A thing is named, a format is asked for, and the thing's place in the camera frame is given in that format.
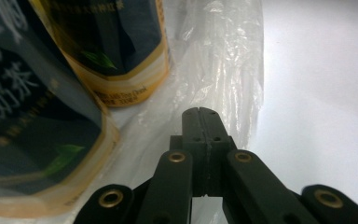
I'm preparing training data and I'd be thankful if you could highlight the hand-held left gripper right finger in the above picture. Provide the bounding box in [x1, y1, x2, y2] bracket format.
[200, 106, 239, 199]

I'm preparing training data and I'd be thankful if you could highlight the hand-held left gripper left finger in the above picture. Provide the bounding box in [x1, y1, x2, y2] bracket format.
[169, 107, 210, 198]

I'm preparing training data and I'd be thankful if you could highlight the clear plastic bag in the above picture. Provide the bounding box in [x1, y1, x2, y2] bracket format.
[74, 0, 266, 224]

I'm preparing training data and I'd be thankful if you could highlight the milk tea bottle dark label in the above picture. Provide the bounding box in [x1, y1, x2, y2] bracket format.
[0, 0, 121, 219]
[27, 0, 172, 108]

